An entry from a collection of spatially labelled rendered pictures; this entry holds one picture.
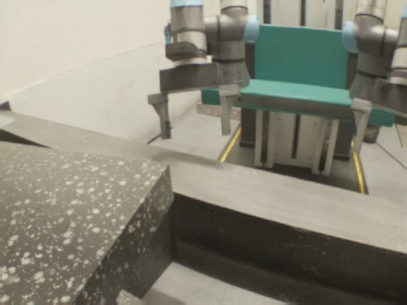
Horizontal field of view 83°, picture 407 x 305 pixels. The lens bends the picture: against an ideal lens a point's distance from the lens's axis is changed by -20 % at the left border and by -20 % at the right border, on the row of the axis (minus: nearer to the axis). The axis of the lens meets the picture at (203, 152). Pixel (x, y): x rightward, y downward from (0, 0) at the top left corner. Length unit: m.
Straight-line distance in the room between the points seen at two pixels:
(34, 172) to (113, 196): 0.08
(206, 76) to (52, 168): 0.43
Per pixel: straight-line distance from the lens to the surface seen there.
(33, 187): 0.20
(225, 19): 0.73
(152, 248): 0.58
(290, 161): 1.28
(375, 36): 0.71
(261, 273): 0.71
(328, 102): 0.90
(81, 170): 0.20
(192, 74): 0.59
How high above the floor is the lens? 1.00
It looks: 30 degrees down
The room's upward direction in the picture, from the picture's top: 3 degrees counter-clockwise
